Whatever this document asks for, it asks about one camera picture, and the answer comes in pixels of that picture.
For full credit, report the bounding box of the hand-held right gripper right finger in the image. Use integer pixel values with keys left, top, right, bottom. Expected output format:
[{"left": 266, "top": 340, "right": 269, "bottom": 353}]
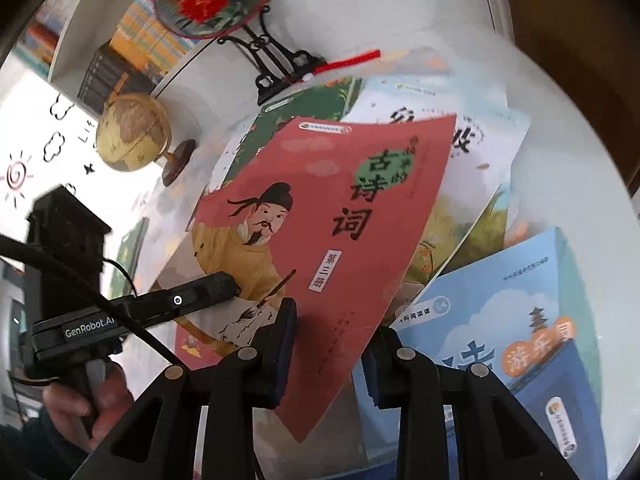
[{"left": 360, "top": 327, "right": 566, "bottom": 480}]

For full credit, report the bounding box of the light blue cartoon-cover book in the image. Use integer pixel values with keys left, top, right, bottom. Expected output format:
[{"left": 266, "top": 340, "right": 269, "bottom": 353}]
[{"left": 350, "top": 227, "right": 608, "bottom": 480}]

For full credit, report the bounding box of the teal leaf-print book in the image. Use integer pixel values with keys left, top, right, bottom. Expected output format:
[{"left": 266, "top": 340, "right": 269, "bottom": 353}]
[{"left": 220, "top": 79, "right": 363, "bottom": 196}]

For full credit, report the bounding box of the pale book with flower picture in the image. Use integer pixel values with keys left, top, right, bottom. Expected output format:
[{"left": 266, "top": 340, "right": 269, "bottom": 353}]
[{"left": 345, "top": 77, "right": 508, "bottom": 126}]

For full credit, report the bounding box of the row of colourful books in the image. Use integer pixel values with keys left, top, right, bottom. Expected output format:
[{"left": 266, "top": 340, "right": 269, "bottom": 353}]
[{"left": 22, "top": 0, "right": 71, "bottom": 68}]

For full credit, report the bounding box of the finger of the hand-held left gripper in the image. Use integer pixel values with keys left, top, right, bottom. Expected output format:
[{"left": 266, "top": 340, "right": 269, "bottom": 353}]
[{"left": 132, "top": 271, "right": 242, "bottom": 331}]

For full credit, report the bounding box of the stack of books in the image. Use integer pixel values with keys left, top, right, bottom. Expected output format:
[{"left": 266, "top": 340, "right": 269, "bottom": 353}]
[{"left": 114, "top": 217, "right": 151, "bottom": 303}]

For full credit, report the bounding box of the red tassel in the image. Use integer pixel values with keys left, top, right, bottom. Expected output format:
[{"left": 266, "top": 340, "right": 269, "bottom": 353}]
[{"left": 285, "top": 49, "right": 382, "bottom": 83}]

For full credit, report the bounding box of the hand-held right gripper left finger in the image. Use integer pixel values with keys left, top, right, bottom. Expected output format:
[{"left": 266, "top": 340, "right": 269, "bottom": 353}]
[{"left": 85, "top": 297, "right": 298, "bottom": 480}]

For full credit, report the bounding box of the white bookshelf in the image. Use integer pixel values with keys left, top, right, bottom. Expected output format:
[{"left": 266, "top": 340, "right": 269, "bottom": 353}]
[{"left": 20, "top": 0, "right": 501, "bottom": 111}]

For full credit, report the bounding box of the antique yellow globe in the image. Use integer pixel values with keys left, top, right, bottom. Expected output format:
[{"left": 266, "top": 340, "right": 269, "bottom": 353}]
[{"left": 96, "top": 92, "right": 197, "bottom": 187}]

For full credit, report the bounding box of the person's left hand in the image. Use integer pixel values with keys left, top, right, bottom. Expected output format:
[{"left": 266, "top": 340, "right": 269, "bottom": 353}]
[{"left": 42, "top": 360, "right": 136, "bottom": 453}]

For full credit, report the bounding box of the lettering wall decal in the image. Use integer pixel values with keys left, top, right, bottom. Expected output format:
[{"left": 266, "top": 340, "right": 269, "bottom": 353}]
[{"left": 76, "top": 119, "right": 100, "bottom": 153}]

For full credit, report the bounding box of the row of black books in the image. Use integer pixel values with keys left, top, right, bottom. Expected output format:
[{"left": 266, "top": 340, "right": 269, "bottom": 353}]
[{"left": 77, "top": 42, "right": 131, "bottom": 111}]

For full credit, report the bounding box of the row of yellow books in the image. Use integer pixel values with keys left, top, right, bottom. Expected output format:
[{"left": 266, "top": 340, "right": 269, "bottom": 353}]
[{"left": 107, "top": 0, "right": 196, "bottom": 81}]

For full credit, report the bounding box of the red sun wall decal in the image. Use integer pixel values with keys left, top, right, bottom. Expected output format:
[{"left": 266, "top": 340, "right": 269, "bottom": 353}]
[{"left": 1, "top": 152, "right": 35, "bottom": 209}]

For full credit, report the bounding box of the pale book with grass picture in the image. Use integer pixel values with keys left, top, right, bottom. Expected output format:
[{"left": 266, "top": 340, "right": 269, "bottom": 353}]
[{"left": 400, "top": 107, "right": 532, "bottom": 306}]

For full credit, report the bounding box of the red poet-cover book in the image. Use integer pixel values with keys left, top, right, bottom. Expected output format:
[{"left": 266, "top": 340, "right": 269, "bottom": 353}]
[{"left": 150, "top": 114, "right": 458, "bottom": 443}]

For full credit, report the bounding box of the black fan stand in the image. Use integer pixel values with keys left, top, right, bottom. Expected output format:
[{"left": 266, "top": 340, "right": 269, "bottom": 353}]
[{"left": 217, "top": 14, "right": 328, "bottom": 106}]

